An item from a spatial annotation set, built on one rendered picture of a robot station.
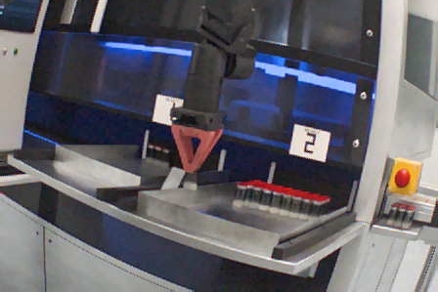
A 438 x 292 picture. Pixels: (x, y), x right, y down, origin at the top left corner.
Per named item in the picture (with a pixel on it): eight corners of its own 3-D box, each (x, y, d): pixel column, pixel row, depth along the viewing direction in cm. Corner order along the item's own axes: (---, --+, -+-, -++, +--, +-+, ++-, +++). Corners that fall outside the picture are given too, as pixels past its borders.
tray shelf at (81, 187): (121, 160, 160) (122, 153, 160) (371, 226, 126) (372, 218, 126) (6, 162, 118) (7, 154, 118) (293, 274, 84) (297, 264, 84)
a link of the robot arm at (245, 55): (207, 1, 100) (244, 23, 96) (245, 10, 109) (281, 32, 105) (174, 60, 104) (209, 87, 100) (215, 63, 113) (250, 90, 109)
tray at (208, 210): (235, 197, 131) (239, 181, 131) (342, 222, 118) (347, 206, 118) (136, 210, 102) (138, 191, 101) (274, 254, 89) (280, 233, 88)
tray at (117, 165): (137, 158, 157) (139, 145, 157) (227, 185, 145) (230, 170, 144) (54, 159, 128) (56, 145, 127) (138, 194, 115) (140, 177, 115)
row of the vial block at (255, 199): (240, 203, 125) (245, 181, 124) (319, 222, 116) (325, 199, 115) (236, 204, 123) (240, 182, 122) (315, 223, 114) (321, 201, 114)
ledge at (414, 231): (383, 223, 130) (385, 215, 130) (423, 230, 124) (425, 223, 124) (370, 232, 118) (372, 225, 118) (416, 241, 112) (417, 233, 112)
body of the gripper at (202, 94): (227, 122, 107) (234, 78, 106) (207, 127, 97) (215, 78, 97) (190, 115, 109) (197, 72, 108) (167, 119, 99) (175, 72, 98)
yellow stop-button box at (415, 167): (392, 187, 122) (399, 156, 122) (416, 192, 119) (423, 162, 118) (386, 191, 116) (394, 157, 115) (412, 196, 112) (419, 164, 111)
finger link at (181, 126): (218, 172, 107) (227, 115, 106) (204, 178, 100) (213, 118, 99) (180, 163, 109) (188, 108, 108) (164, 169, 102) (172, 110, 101)
